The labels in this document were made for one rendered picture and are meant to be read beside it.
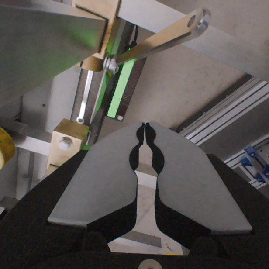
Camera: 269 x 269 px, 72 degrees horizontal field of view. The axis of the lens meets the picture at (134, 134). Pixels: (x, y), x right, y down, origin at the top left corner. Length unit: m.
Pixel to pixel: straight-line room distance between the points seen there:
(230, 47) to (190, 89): 0.93
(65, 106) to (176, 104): 0.79
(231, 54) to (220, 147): 0.93
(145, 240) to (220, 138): 0.75
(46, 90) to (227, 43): 0.46
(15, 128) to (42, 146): 0.05
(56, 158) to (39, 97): 0.28
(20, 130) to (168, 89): 0.94
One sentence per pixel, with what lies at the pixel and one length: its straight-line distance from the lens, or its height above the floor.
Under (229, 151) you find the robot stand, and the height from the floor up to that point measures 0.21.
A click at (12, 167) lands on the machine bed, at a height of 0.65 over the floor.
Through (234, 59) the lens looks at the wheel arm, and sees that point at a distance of 0.28.
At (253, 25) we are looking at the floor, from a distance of 1.25.
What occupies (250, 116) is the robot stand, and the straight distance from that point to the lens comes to 1.14.
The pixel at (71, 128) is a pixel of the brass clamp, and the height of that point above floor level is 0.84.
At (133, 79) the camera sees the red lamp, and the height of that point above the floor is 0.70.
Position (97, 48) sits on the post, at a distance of 0.24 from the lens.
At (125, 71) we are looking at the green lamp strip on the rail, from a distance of 0.43.
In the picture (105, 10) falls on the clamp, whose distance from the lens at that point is 0.25.
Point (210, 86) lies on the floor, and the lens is 1.23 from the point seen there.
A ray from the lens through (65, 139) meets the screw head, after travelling 0.32.
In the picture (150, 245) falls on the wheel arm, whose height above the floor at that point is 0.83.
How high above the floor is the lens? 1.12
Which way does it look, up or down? 60 degrees down
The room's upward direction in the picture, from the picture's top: 175 degrees counter-clockwise
